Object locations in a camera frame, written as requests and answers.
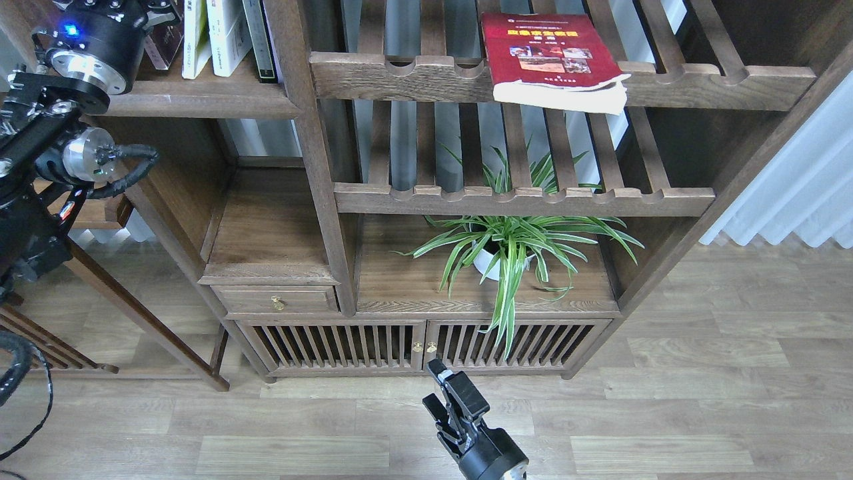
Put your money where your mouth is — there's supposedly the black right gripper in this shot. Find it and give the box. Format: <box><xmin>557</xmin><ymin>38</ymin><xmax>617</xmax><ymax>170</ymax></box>
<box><xmin>423</xmin><ymin>359</ymin><xmax>529</xmax><ymax>479</ymax></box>

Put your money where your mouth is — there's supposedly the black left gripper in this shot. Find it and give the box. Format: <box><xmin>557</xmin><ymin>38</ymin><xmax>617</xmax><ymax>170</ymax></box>
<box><xmin>33</xmin><ymin>1</ymin><xmax>180</xmax><ymax>95</ymax></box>

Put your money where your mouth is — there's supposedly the yellow green book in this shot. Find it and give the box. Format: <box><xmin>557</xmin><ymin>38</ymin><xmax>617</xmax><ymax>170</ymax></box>
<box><xmin>182</xmin><ymin>0</ymin><xmax>211</xmax><ymax>79</ymax></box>

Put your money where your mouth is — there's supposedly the dark maroon book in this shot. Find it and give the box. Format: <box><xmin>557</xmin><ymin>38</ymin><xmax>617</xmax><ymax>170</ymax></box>
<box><xmin>144</xmin><ymin>19</ymin><xmax>184</xmax><ymax>71</ymax></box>

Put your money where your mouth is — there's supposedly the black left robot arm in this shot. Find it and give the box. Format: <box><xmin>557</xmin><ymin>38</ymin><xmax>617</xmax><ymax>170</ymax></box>
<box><xmin>1</xmin><ymin>1</ymin><xmax>179</xmax><ymax>301</ymax></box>

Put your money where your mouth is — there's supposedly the white upright book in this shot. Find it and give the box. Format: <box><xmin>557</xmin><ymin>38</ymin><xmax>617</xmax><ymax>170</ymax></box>
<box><xmin>207</xmin><ymin>0</ymin><xmax>252</xmax><ymax>77</ymax></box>

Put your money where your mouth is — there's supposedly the white plant pot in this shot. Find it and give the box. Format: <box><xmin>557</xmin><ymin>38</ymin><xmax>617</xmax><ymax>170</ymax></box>
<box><xmin>473</xmin><ymin>241</ymin><xmax>535</xmax><ymax>283</ymax></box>

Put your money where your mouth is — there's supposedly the green spider plant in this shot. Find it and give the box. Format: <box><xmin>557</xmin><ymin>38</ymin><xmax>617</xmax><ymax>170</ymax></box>
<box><xmin>400</xmin><ymin>143</ymin><xmax>646</xmax><ymax>361</ymax></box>

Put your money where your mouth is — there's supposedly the dark green upright book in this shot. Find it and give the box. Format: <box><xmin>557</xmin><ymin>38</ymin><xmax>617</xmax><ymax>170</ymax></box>
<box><xmin>243</xmin><ymin>0</ymin><xmax>278</xmax><ymax>84</ymax></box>

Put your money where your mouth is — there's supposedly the dark wooden bookshelf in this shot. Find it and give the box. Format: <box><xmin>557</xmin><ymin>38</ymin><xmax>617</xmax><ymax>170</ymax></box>
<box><xmin>0</xmin><ymin>0</ymin><xmax>853</xmax><ymax>382</ymax></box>

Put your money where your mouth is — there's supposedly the red book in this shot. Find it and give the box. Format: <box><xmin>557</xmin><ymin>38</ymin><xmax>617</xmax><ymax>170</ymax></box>
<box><xmin>481</xmin><ymin>13</ymin><xmax>630</xmax><ymax>115</ymax></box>

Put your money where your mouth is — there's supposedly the white curtain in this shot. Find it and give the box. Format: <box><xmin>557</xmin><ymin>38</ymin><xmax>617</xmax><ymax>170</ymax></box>
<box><xmin>700</xmin><ymin>74</ymin><xmax>852</xmax><ymax>249</ymax></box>

